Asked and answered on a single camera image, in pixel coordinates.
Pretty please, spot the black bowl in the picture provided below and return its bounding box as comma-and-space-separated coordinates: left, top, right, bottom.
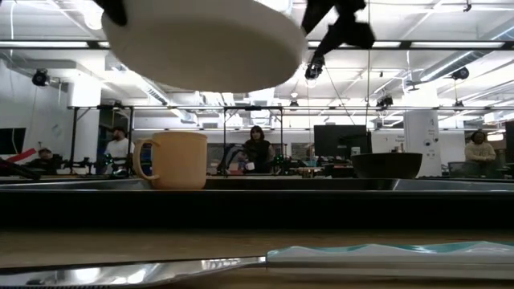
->
350, 152, 424, 180

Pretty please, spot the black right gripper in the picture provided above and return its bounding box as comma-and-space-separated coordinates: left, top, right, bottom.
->
300, 0, 377, 59

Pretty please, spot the thin black hanging cable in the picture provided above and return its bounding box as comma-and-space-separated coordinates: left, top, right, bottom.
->
366, 0, 371, 129

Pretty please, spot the white round plate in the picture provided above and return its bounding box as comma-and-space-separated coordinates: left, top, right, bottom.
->
100, 0, 309, 94

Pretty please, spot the red strip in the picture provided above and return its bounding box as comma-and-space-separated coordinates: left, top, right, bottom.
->
7, 147, 38, 164

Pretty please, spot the black aluminium rig frame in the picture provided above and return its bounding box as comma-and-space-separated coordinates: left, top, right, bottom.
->
0, 39, 514, 51

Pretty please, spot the knife with patterned teal handle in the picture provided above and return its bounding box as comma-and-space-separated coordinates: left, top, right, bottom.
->
0, 239, 514, 288

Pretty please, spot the orange mug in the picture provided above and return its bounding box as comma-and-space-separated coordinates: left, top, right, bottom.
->
132, 131, 209, 191

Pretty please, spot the black computer monitor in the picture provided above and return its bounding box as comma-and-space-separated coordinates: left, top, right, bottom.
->
313, 124, 373, 168

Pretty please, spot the white round pillar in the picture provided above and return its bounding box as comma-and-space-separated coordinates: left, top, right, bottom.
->
402, 108, 443, 177

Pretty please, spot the black wall screen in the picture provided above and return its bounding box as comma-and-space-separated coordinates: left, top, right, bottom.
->
0, 127, 27, 156

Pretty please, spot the person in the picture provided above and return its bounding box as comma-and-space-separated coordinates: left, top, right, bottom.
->
464, 129, 498, 177
242, 124, 276, 175
104, 126, 137, 176
26, 147, 63, 176

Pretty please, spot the black slanted bar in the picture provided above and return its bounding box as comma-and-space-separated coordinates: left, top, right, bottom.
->
0, 157, 42, 181

